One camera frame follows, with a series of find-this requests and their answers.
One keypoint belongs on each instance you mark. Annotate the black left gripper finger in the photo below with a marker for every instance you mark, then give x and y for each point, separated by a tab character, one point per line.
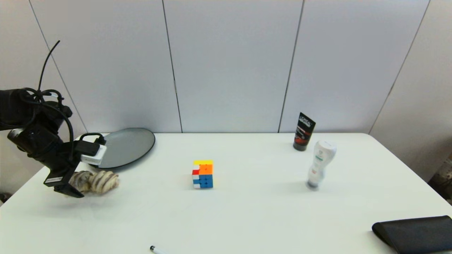
69	189

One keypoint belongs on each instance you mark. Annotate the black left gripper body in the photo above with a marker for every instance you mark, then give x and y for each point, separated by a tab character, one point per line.
61	162

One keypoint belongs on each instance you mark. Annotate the long brown striped bread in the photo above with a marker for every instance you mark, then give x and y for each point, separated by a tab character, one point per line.
102	181

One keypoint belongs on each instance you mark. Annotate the dark background object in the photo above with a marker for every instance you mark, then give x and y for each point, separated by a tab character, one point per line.
4	197

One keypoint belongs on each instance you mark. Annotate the round grey plate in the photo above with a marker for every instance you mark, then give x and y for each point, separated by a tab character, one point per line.
130	146

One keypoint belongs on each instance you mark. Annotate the white marker with black tip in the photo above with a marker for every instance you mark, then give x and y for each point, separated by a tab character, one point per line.
156	250

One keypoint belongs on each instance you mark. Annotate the colourful puzzle cube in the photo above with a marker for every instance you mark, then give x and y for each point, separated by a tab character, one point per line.
203	174

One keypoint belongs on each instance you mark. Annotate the black cosmetic tube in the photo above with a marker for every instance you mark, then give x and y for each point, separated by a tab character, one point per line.
303	134

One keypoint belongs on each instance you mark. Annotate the white squeeze bottle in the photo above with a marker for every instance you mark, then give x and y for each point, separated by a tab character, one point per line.
319	160

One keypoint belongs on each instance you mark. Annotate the black flat pouch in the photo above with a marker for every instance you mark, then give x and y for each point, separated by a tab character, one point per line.
416	233

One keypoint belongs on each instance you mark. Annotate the brown background clutter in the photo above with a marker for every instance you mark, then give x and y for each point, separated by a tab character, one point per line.
443	180

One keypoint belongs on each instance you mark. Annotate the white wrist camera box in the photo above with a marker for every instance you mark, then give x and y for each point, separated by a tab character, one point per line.
93	157

